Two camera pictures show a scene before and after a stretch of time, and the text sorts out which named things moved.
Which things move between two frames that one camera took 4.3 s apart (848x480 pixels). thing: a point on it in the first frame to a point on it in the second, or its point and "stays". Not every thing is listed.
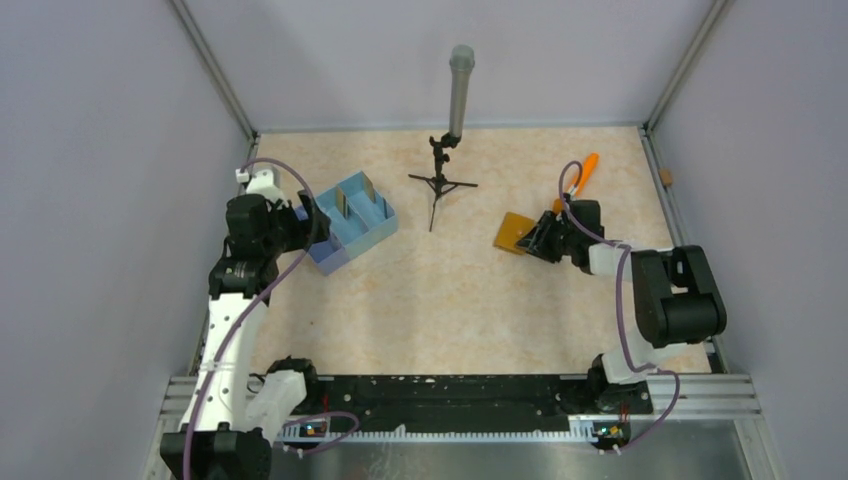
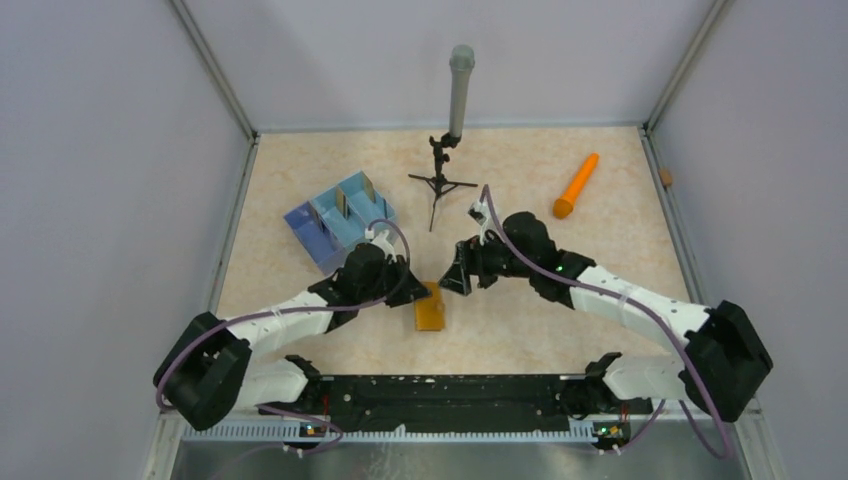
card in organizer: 341,201 stays
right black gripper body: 558,238 to 494,260
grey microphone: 462,60 stays
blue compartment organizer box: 359,216 stays
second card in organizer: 369,189 stays
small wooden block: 666,176 stays
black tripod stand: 440,184 stays
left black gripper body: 288,232 to 387,280
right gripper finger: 532,241 to 458,277
